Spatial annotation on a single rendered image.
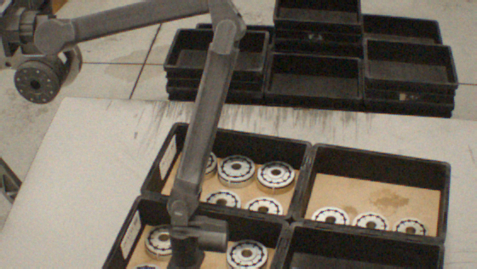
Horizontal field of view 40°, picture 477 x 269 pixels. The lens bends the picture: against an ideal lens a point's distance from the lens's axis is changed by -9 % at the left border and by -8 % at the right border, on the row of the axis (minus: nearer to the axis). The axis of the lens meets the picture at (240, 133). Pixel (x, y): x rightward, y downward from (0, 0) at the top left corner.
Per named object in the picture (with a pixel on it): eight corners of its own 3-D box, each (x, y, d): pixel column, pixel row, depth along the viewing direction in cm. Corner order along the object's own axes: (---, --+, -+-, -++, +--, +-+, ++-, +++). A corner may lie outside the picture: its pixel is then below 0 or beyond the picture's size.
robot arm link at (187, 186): (223, 15, 149) (215, 16, 138) (249, 22, 148) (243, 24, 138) (173, 204, 158) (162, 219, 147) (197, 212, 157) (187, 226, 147)
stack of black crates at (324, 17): (272, 100, 338) (272, 19, 309) (278, 63, 361) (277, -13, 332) (356, 105, 333) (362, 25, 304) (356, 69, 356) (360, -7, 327)
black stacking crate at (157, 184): (144, 223, 190) (138, 194, 183) (178, 152, 212) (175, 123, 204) (289, 250, 181) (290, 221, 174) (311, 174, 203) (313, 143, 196)
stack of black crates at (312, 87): (264, 157, 308) (263, 93, 286) (271, 112, 331) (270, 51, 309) (356, 162, 304) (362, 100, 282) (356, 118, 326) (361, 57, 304)
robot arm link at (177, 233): (170, 214, 153) (165, 233, 149) (202, 218, 152) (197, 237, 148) (173, 235, 158) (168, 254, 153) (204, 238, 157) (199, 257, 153)
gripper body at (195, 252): (205, 249, 162) (204, 229, 158) (192, 283, 155) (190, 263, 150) (179, 244, 164) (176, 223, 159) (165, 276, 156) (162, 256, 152)
